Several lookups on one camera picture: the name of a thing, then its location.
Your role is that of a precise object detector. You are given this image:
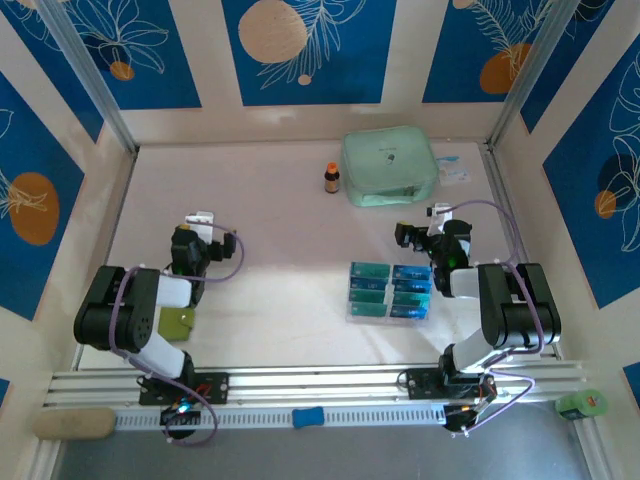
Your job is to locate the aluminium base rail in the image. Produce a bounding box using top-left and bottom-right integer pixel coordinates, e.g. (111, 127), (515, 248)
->
(42, 359), (589, 409)

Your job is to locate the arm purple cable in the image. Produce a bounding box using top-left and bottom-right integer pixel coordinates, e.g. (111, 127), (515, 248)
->
(107, 223), (246, 447)
(439, 199), (539, 436)

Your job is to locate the blue white sachet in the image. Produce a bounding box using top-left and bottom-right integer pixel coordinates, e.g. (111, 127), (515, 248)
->
(434, 155), (474, 188)

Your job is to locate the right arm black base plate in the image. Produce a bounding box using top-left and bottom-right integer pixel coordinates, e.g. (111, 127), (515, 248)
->
(405, 366), (496, 401)

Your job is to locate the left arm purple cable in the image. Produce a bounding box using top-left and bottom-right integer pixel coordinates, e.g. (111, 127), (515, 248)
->
(107, 223), (246, 447)

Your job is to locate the black controller board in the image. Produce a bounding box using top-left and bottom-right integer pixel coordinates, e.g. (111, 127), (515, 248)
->
(443, 382), (496, 435)
(159, 398), (204, 427)

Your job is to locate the teal credit card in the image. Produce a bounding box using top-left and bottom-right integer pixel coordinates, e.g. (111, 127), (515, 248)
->
(349, 301), (389, 318)
(348, 276), (390, 292)
(348, 288), (389, 305)
(349, 261), (391, 279)

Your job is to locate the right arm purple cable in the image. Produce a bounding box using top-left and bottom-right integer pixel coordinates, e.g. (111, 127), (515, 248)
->
(439, 199), (539, 436)

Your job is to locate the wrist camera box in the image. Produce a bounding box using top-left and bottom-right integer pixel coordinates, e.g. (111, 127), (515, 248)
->
(426, 202), (455, 235)
(184, 209), (216, 240)

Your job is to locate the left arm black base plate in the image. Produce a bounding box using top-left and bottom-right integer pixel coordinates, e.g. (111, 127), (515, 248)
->
(138, 371), (231, 407)

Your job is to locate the clear acrylic card stand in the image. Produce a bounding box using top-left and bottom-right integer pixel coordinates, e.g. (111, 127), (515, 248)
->
(345, 259), (433, 329)

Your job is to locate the slotted cable duct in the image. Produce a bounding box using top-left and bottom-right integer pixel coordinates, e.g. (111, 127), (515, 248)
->
(113, 403), (447, 431)

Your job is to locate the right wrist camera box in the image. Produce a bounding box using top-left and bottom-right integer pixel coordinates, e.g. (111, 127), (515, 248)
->
(426, 202), (455, 235)

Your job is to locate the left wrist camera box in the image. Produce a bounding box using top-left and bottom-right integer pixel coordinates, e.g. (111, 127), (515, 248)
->
(184, 209), (216, 240)

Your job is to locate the mint green zipper pouch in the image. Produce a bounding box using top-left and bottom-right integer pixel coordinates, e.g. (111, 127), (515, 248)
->
(341, 125), (441, 209)

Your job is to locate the brown bottle orange cap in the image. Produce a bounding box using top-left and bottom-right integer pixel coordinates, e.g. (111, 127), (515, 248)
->
(323, 162), (343, 195)

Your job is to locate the blue plastic clip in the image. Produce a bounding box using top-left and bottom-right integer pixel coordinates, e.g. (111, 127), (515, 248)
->
(291, 407), (326, 430)

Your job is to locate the beige foam block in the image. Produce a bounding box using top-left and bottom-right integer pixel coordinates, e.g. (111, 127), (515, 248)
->
(32, 406), (117, 441)

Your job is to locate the aluminium side rail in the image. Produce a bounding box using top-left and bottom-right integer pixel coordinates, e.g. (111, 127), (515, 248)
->
(73, 149), (139, 372)
(482, 142), (564, 361)

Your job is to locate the aluminium frame post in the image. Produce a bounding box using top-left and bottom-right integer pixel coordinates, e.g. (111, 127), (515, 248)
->
(37, 0), (140, 154)
(485, 0), (619, 151)

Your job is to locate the green tape roll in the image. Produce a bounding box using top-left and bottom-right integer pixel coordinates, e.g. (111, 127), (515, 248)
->
(554, 388), (609, 420)

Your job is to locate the green card holder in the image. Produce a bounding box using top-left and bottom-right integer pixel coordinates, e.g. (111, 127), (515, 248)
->
(158, 306), (197, 343)

